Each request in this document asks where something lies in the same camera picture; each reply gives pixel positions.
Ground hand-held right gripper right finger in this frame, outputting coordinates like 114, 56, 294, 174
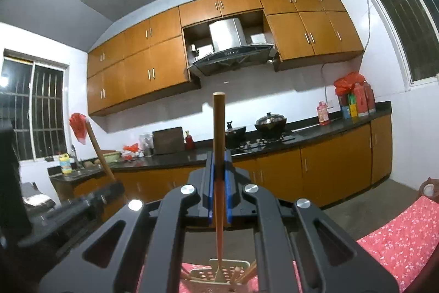
224, 150, 401, 293

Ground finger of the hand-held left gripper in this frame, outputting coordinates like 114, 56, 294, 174
70, 180, 127, 212

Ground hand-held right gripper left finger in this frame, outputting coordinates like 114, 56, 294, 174
39, 152, 218, 293

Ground beige perforated utensil holder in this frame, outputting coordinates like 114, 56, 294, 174
178, 259, 258, 293

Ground green basin stack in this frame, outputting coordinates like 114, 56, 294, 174
101, 150, 123, 164

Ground red and white plastic bag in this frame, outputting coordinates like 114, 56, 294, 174
122, 143, 141, 161

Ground yellow detergent bottle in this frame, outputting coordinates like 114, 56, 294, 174
59, 153, 72, 175

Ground clear plastic bag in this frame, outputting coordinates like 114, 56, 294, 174
139, 132, 154, 157

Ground dark wooden cutting board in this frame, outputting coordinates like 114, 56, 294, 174
152, 126, 186, 155

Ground gas stove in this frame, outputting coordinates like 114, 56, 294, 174
226, 133, 296, 155

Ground black wok with lid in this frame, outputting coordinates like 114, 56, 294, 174
254, 112, 287, 139

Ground wooden base cabinets black counter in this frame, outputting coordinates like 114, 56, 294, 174
50, 101, 393, 211

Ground barred window beside sink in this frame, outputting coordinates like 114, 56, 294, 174
0, 49, 70, 162

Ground pink bottle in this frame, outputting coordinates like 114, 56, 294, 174
317, 101, 331, 126

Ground green and yellow bottle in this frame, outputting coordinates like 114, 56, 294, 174
348, 93, 359, 119

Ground steel range hood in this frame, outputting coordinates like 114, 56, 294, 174
187, 17, 279, 77

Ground red thermos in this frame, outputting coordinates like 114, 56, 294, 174
353, 83, 367, 118
364, 82, 376, 114

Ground red plastic bag on thermoses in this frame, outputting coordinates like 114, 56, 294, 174
333, 72, 366, 96

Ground red floral tablecloth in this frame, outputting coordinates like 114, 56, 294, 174
139, 195, 439, 293

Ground black pan with handle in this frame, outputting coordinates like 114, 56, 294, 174
224, 121, 247, 148

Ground red plastic bag on wall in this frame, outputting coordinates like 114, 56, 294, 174
69, 112, 91, 146

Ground wooden wall cabinets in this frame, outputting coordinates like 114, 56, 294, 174
86, 0, 365, 117

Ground sliding window with white frame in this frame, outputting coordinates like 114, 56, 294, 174
357, 0, 439, 86

